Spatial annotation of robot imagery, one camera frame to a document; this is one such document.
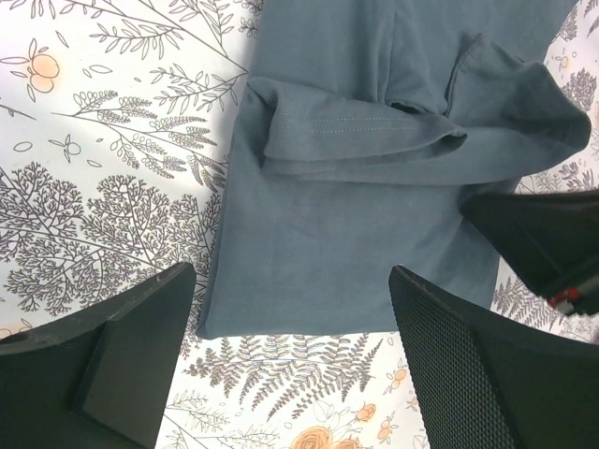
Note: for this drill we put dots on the floral patterned table mat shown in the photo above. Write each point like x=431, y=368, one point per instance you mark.
x=116, y=126

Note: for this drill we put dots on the blue-grey t-shirt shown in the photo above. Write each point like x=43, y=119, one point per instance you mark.
x=363, y=127

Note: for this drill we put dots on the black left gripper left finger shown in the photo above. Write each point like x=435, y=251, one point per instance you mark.
x=99, y=377

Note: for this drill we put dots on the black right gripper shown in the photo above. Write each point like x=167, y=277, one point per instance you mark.
x=550, y=241

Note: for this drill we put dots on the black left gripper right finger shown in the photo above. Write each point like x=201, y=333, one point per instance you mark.
x=484, y=381

